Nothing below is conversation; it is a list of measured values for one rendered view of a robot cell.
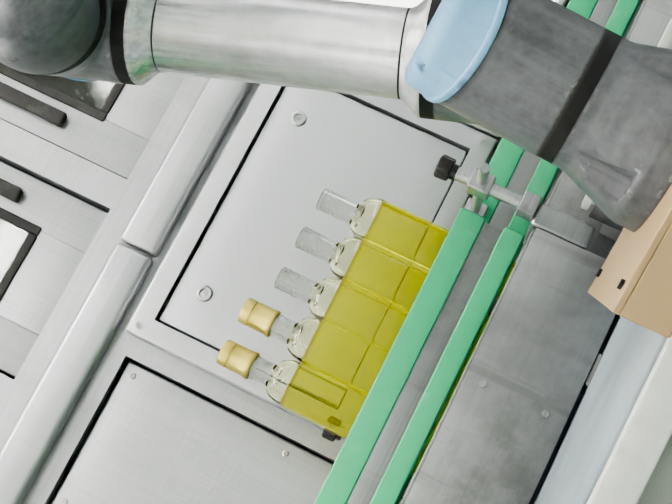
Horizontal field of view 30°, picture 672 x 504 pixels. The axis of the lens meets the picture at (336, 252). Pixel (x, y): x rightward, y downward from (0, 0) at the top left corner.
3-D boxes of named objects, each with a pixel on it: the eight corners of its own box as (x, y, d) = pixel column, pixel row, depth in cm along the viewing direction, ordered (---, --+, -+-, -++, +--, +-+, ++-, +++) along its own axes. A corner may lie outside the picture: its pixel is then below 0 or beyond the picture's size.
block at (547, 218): (586, 244, 152) (533, 219, 153) (599, 222, 142) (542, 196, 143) (574, 269, 151) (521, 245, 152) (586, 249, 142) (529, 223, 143)
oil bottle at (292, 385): (436, 434, 155) (283, 358, 159) (437, 429, 150) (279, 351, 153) (416, 475, 154) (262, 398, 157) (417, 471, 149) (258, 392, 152)
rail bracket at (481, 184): (531, 224, 154) (439, 182, 156) (548, 182, 138) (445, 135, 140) (521, 245, 154) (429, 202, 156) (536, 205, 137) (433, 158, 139)
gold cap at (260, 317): (265, 341, 156) (234, 326, 156) (274, 331, 159) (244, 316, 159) (274, 317, 154) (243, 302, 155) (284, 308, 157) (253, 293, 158)
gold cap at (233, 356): (245, 384, 156) (213, 369, 156) (257, 365, 158) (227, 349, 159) (248, 368, 153) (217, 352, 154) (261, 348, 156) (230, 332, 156)
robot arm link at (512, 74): (535, 159, 97) (382, 78, 99) (535, 156, 110) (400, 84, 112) (612, 20, 95) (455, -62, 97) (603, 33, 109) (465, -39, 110)
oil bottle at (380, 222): (514, 271, 160) (364, 201, 164) (518, 260, 155) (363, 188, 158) (495, 310, 159) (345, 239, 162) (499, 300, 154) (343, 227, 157)
